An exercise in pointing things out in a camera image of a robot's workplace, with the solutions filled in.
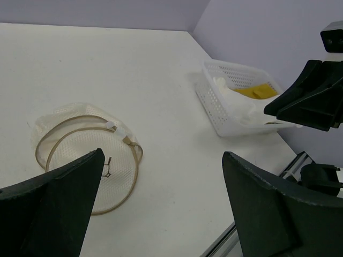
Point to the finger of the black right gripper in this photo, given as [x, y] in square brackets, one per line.
[307, 81]
[322, 108]

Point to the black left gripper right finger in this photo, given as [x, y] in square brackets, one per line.
[268, 214]

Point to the aluminium table rail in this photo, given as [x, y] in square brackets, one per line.
[257, 208]

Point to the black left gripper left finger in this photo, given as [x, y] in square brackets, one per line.
[48, 215]

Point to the white plastic basket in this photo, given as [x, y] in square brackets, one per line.
[236, 76]

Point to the yellow bra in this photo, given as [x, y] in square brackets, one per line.
[259, 92]

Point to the white bra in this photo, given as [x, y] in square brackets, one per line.
[244, 109]

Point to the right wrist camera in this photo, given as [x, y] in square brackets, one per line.
[332, 37]

